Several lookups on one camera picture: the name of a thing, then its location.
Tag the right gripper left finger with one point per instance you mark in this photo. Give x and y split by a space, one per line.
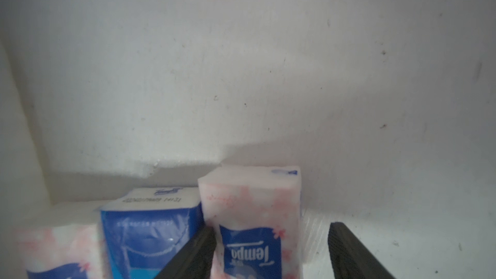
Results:
194 260

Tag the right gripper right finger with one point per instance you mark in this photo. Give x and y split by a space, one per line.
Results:
350 258

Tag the blue tissue pack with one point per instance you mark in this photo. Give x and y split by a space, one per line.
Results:
147 227

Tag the pink tissue pack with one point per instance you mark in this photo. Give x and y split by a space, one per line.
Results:
72 251
255 213

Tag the white plastic storage box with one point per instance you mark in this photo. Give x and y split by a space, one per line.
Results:
23 191

